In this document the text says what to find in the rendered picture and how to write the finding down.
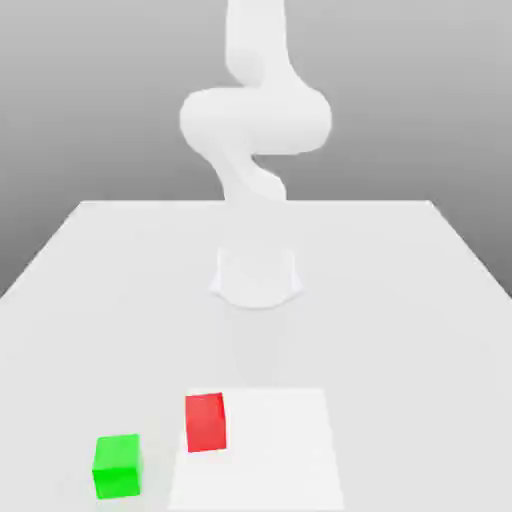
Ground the small red cube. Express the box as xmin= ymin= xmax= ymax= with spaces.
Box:
xmin=184 ymin=392 xmax=228 ymax=454

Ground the small green cube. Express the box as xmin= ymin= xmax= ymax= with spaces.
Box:
xmin=91 ymin=433 xmax=144 ymax=501

